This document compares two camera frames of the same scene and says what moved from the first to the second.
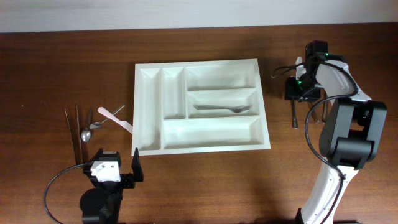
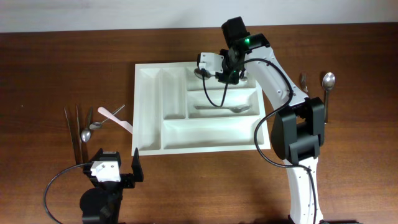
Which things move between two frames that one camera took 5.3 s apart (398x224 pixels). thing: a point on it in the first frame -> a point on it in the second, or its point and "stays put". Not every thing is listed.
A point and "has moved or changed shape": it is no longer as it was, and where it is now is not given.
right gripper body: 294,88 -> 231,70
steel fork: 234,109 stays put
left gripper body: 127,180 stays put
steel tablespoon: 294,117 has moved or changed shape
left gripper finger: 97,155 stays put
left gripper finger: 137,167 stays put
